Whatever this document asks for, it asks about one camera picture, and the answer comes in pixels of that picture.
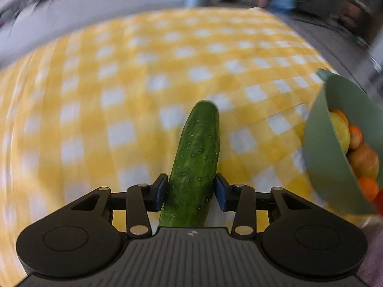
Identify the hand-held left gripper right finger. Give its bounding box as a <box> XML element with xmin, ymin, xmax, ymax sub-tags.
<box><xmin>215</xmin><ymin>173</ymin><xmax>322</xmax><ymax>238</ymax></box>

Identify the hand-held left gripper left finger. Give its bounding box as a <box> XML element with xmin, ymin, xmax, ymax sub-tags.
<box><xmin>61</xmin><ymin>173</ymin><xmax>169</xmax><ymax>238</ymax></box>

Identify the green cucumber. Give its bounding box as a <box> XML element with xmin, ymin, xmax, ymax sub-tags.
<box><xmin>158</xmin><ymin>100</ymin><xmax>221</xmax><ymax>228</ymax></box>

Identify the green plastic colander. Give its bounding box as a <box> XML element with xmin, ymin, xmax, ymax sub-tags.
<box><xmin>303</xmin><ymin>68</ymin><xmax>383</xmax><ymax>216</ymax></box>

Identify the yellow checked tablecloth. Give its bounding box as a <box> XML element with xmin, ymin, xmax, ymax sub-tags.
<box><xmin>0</xmin><ymin>6</ymin><xmax>344</xmax><ymax>278</ymax></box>

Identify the brown longan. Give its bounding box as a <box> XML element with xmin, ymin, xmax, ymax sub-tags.
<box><xmin>349</xmin><ymin>134</ymin><xmax>363</xmax><ymax>150</ymax></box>

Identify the red apple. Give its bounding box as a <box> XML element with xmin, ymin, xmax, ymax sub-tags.
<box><xmin>373</xmin><ymin>189</ymin><xmax>383</xmax><ymax>216</ymax></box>

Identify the purple fluffy cloth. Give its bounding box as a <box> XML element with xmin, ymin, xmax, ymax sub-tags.
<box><xmin>355</xmin><ymin>215</ymin><xmax>383</xmax><ymax>287</ymax></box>

